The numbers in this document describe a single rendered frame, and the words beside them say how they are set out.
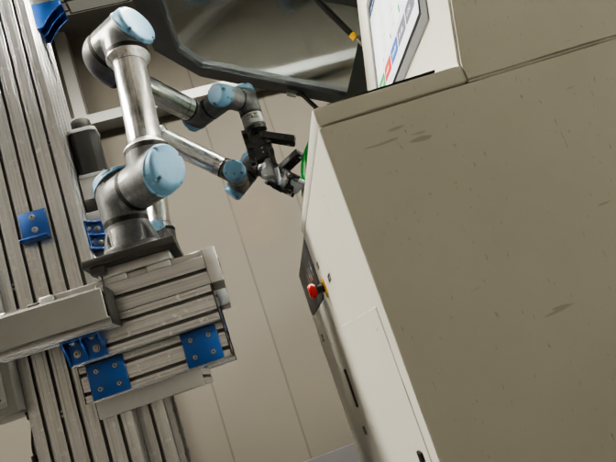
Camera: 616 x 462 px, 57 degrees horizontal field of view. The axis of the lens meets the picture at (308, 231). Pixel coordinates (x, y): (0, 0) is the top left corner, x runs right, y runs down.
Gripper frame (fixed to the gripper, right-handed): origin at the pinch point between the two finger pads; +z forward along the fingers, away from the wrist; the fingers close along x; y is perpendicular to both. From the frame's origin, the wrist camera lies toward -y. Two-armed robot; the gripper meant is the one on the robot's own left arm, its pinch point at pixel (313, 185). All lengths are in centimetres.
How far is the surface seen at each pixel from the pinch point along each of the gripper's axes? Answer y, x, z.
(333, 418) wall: 113, -127, -17
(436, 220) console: -4, 86, 92
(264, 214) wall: 29, -99, -105
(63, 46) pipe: -8, -9, -231
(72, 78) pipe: 7, -14, -215
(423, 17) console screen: -34, 76, 68
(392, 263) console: 3, 89, 91
